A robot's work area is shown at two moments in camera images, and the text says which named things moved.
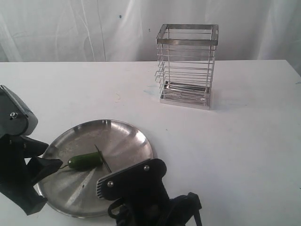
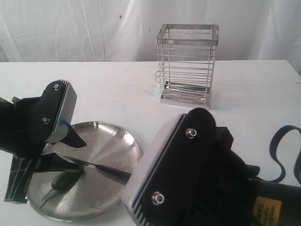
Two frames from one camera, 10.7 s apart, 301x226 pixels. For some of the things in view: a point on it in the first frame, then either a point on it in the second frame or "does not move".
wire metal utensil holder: (186, 54) does not move
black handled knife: (101, 158) → (122, 176)
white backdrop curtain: (74, 31) does not move
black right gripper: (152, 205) → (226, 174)
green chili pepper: (86, 161) → (65, 181)
